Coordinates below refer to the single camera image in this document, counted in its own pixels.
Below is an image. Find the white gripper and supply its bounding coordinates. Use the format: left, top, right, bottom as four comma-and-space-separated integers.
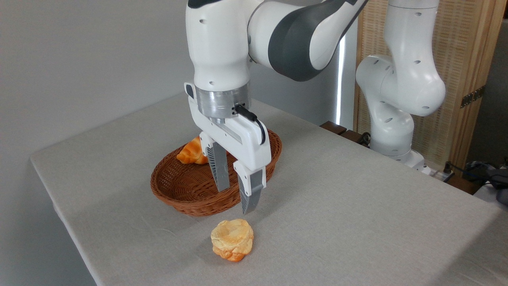
184, 82, 273, 215

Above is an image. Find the pale round bread bun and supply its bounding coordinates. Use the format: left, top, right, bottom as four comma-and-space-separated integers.
210, 218, 255, 263

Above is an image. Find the orange croissant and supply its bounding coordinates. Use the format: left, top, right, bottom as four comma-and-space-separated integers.
176, 136, 209, 166

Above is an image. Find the brown wicker basket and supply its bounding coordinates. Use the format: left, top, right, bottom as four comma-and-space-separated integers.
150, 129, 283, 217

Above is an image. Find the dark brown wooden block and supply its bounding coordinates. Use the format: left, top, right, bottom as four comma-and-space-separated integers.
320, 121, 348, 136
340, 129, 364, 145

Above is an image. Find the grey tablecloth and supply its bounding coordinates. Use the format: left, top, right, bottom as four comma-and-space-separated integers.
30, 92, 508, 286

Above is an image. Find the dark brown wooden board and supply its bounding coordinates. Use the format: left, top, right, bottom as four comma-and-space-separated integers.
445, 174, 483, 195

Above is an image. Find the brass screen hinge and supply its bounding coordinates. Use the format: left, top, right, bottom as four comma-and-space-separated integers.
460, 85, 486, 109

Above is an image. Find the wooden rattan folding screen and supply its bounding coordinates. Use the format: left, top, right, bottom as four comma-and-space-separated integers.
353, 0, 508, 172

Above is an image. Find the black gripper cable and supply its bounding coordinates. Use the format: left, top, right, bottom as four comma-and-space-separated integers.
235, 104, 267, 146

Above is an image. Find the dark grey cable bundle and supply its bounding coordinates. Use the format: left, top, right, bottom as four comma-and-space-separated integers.
462, 160, 508, 206

